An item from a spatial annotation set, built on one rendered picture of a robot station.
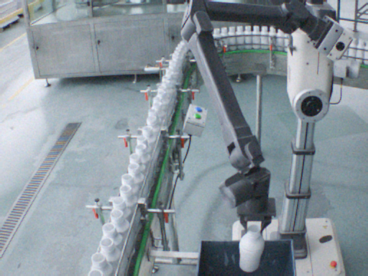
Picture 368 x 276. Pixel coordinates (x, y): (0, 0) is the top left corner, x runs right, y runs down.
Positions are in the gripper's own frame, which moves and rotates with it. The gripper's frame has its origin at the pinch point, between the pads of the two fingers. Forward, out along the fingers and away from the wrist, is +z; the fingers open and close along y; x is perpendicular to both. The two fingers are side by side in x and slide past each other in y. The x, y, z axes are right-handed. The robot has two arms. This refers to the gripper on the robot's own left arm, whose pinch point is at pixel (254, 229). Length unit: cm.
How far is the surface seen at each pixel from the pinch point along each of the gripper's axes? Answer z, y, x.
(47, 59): 86, -243, 361
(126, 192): -1.5, -37.7, 12.1
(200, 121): 6, -20, 67
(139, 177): 2.0, -36.7, 24.0
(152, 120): 0, -38, 57
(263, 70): 35, 15, 192
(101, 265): -1.4, -38.1, -17.3
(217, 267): 33.0, -10.3, 12.8
